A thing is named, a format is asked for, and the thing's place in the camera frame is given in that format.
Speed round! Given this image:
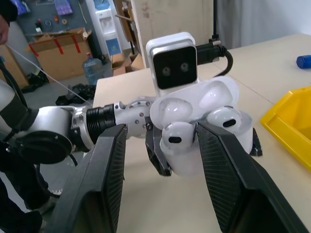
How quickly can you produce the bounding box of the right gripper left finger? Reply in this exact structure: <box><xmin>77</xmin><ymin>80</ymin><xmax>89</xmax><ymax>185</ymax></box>
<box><xmin>42</xmin><ymin>123</ymin><xmax>129</xmax><ymax>233</ymax></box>

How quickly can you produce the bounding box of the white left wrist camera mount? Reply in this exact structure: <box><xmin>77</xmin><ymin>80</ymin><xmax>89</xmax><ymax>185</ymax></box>
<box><xmin>145</xmin><ymin>31</ymin><xmax>198</xmax><ymax>98</ymax></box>

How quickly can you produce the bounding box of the white earbud case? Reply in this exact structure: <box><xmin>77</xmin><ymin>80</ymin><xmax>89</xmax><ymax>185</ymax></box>
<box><xmin>149</xmin><ymin>76</ymin><xmax>255</xmax><ymax>177</ymax></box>

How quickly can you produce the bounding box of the white bottle blue cap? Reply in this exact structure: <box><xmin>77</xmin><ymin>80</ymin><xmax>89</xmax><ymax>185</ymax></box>
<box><xmin>296</xmin><ymin>55</ymin><xmax>311</xmax><ymax>70</ymax></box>

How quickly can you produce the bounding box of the thick black looped cable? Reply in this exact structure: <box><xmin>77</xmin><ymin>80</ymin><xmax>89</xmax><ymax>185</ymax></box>
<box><xmin>0</xmin><ymin>57</ymin><xmax>29</xmax><ymax>115</ymax></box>

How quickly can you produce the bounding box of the black gear pile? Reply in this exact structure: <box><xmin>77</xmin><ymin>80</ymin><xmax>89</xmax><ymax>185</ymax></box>
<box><xmin>55</xmin><ymin>83</ymin><xmax>97</xmax><ymax>107</ymax></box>

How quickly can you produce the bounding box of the white earbud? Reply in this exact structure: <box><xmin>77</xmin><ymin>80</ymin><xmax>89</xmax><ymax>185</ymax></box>
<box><xmin>160</xmin><ymin>121</ymin><xmax>196</xmax><ymax>155</ymax></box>

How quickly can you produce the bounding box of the white water dispenser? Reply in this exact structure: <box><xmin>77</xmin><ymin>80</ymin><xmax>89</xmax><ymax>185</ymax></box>
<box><xmin>94</xmin><ymin>1</ymin><xmax>121</xmax><ymax>59</ymax></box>

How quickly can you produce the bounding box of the bystander dark sleeve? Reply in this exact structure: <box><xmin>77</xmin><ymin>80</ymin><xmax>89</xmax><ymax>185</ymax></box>
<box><xmin>0</xmin><ymin>0</ymin><xmax>19</xmax><ymax>27</ymax></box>

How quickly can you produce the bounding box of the grey tool pegboard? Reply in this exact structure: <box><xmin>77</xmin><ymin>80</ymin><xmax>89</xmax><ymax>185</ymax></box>
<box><xmin>17</xmin><ymin>0</ymin><xmax>98</xmax><ymax>37</ymax></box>

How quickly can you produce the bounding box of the small open cardboard box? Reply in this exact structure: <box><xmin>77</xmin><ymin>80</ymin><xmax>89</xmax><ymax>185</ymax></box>
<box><xmin>110</xmin><ymin>51</ymin><xmax>147</xmax><ymax>77</ymax></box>

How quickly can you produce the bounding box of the yellow plastic bin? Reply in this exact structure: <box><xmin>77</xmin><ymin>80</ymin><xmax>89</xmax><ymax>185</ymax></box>
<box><xmin>259</xmin><ymin>85</ymin><xmax>311</xmax><ymax>171</ymax></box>

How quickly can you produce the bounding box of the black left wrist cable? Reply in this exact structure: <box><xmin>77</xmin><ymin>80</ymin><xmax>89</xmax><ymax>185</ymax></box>
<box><xmin>196</xmin><ymin>33</ymin><xmax>235</xmax><ymax>77</ymax></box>

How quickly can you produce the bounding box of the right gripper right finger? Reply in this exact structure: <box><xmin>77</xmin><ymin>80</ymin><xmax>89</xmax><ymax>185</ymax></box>
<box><xmin>195</xmin><ymin>120</ymin><xmax>311</xmax><ymax>233</ymax></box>

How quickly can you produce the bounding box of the large beige wooden board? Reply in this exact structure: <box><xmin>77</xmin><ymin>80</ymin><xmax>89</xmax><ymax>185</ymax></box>
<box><xmin>130</xmin><ymin>0</ymin><xmax>215</xmax><ymax>71</ymax></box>

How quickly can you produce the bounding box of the bystander bare hand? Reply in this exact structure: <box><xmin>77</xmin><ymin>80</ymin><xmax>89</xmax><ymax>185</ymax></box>
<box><xmin>0</xmin><ymin>21</ymin><xmax>9</xmax><ymax>45</ymax></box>

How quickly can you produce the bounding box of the cardboard box red tape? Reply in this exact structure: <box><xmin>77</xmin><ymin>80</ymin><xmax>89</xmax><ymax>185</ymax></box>
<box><xmin>23</xmin><ymin>27</ymin><xmax>94</xmax><ymax>83</ymax></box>

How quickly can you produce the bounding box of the blue water jug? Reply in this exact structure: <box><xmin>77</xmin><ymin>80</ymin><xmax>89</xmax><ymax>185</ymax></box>
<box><xmin>82</xmin><ymin>51</ymin><xmax>103</xmax><ymax>86</ymax></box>

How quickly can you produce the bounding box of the thin white cord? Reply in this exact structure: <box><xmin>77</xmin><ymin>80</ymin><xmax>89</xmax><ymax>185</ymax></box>
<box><xmin>4</xmin><ymin>43</ymin><xmax>94</xmax><ymax>107</ymax></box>

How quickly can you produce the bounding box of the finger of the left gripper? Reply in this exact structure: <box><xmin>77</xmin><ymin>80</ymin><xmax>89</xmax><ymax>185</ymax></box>
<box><xmin>249</xmin><ymin>127</ymin><xmax>264</xmax><ymax>157</ymax></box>
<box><xmin>144</xmin><ymin>116</ymin><xmax>174</xmax><ymax>177</ymax></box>

